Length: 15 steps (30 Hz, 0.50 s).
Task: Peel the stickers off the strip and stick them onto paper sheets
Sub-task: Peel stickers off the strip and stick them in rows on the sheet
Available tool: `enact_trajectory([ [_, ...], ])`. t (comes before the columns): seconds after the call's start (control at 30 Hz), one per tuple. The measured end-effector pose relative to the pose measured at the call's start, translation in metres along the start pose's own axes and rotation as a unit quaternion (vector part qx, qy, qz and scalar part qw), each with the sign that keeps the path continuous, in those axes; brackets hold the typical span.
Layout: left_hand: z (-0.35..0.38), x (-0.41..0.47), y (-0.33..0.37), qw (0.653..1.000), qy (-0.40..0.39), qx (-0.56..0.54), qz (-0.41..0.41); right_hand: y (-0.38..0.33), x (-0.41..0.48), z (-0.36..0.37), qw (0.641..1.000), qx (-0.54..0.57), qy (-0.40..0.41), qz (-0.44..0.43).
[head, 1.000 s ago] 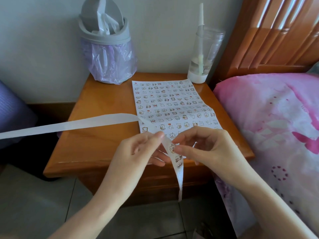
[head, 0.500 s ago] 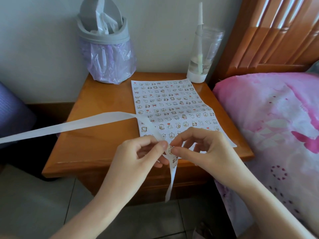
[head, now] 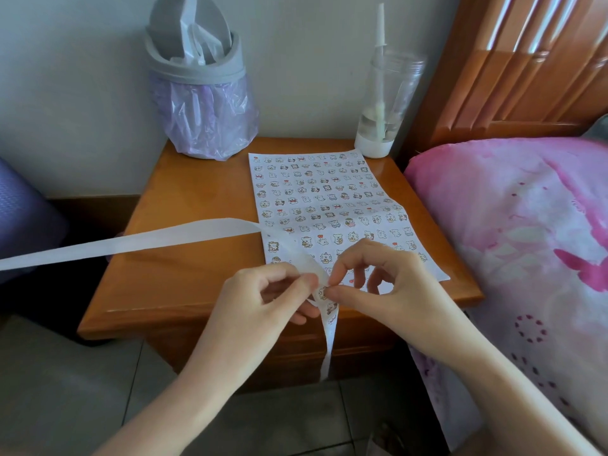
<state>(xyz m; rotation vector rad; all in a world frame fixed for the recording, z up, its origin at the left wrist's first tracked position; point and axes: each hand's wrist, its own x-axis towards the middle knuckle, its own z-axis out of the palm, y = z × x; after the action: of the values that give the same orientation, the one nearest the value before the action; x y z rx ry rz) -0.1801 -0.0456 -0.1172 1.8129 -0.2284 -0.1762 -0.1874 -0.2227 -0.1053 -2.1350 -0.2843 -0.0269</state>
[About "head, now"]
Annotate person's left hand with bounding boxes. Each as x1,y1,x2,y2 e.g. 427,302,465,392
182,262,322,395

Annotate person's right hand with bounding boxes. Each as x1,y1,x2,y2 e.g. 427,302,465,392
324,238,490,371

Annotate white paper sheet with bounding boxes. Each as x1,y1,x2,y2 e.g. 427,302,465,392
248,149,451,300

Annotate long white sticker strip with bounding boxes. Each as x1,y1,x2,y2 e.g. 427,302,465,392
0,217,339,381

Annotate rows of stuck cartoon stickers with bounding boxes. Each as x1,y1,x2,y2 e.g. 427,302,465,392
251,152,428,271

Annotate person's left forearm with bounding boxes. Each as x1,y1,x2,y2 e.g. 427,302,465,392
92,370,234,456

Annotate pink slipper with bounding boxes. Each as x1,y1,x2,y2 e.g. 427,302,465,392
365,422,407,456

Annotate pink floral bedding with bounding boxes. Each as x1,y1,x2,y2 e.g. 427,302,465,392
403,137,608,452

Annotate wooden nightstand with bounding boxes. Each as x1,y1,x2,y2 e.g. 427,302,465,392
77,137,485,393

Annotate clear cup with white base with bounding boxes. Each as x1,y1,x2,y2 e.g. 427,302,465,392
353,49,428,160

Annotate purple plastic bin bag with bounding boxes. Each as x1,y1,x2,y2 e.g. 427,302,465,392
149,68,260,162

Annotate wooden bed headboard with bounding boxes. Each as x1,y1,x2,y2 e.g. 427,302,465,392
398,0,608,162

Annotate purple rolled mat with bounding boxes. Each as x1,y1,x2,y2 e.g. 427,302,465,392
0,158,70,286

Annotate grey pillow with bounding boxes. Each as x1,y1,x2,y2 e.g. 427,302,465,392
581,113,608,143

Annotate grey trash bin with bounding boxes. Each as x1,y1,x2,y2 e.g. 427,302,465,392
144,0,247,86

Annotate white straw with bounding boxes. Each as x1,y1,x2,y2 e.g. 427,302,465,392
374,3,386,141

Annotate white backing scraps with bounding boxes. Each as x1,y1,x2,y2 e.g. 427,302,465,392
170,0,225,66

